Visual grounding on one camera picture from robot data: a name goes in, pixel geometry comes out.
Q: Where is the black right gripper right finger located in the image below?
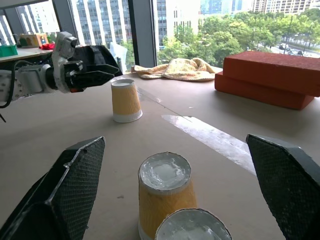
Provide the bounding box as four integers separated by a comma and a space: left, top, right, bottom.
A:
245, 133, 320, 240

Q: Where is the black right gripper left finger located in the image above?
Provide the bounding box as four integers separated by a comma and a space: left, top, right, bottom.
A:
0, 136, 107, 240

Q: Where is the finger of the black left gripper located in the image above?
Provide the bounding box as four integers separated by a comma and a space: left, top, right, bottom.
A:
81, 63, 121, 76
72, 70, 116, 89

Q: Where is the yellow ribbed paper cup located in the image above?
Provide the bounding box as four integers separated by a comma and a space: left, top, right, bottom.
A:
137, 151, 199, 240
110, 78, 144, 124
154, 207, 234, 240

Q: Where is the light background table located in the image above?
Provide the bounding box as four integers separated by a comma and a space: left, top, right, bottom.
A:
0, 46, 55, 64

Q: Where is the colourful wooden toy box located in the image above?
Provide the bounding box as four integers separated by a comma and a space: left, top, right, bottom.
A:
19, 33, 50, 49

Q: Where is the green plastic bin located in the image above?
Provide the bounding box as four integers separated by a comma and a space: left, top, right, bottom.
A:
0, 44, 19, 58

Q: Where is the yellow knitted cloth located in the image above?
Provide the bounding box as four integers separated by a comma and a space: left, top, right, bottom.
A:
131, 57, 223, 82

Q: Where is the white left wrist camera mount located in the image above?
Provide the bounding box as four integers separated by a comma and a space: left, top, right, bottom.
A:
51, 31, 79, 94

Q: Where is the dark window frame post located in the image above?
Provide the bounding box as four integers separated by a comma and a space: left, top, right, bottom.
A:
127, 0, 159, 74

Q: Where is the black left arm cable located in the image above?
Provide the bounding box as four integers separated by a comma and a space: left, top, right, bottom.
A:
0, 59, 38, 110

